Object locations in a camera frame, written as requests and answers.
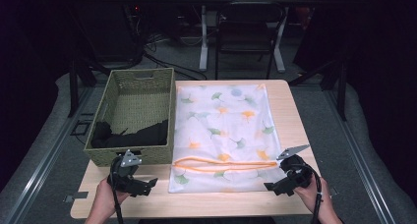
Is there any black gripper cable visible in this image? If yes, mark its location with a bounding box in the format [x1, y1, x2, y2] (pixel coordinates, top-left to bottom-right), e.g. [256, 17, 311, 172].
[294, 164, 325, 224]
[108, 156, 125, 224]

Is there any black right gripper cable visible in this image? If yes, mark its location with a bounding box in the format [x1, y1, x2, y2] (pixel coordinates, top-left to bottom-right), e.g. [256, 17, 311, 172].
[294, 164, 325, 224]

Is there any black cloth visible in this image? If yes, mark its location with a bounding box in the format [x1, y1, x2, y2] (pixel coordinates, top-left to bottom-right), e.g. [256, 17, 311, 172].
[89, 119, 169, 149]

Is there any person's right hand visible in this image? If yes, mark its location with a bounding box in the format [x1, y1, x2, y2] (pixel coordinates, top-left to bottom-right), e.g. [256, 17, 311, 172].
[293, 175, 329, 216]

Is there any black floor cable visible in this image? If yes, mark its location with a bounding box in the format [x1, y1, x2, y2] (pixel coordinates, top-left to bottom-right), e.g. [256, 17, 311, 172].
[143, 50, 209, 82]

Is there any black square floor frame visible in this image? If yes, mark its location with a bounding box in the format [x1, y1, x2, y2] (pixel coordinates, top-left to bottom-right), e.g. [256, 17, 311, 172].
[69, 119, 95, 138]

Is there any grey aluminium floor rail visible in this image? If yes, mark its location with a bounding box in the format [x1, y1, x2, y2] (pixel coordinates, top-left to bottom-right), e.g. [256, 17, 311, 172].
[1, 85, 96, 224]
[323, 85, 396, 224]

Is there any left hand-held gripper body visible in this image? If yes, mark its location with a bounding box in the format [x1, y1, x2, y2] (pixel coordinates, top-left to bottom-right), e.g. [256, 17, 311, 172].
[107, 149, 148, 197]

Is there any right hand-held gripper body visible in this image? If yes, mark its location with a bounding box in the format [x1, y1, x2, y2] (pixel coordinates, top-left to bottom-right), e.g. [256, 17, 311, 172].
[273, 143, 315, 196]

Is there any green woven basket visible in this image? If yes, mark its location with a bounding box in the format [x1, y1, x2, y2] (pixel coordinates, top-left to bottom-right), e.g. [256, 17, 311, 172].
[83, 67, 177, 168]

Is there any orange drawstring cord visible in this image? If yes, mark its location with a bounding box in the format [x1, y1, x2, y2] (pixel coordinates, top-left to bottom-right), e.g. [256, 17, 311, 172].
[172, 155, 279, 173]

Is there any grey table bracket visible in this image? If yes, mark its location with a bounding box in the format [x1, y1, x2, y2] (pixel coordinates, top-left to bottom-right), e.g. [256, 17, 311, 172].
[63, 191, 89, 204]

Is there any black chair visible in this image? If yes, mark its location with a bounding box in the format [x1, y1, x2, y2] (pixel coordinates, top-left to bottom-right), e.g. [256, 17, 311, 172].
[213, 1, 287, 82]

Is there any white leaf-print mesh laundry bag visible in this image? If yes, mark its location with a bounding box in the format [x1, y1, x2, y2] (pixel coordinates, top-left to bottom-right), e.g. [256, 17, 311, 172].
[167, 83, 287, 195]

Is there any wooden desk with white legs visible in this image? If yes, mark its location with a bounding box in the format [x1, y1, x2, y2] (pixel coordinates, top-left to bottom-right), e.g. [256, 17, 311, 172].
[176, 0, 330, 74]

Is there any person's left hand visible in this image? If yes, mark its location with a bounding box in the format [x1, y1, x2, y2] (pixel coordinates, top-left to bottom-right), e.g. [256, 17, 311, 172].
[93, 177, 131, 219]

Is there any black metal stand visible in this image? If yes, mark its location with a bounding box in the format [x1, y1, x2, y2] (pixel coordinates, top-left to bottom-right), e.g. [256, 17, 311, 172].
[287, 57, 349, 123]
[66, 51, 111, 119]

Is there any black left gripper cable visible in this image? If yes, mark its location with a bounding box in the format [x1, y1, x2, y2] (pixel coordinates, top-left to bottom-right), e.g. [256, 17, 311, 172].
[108, 156, 125, 224]

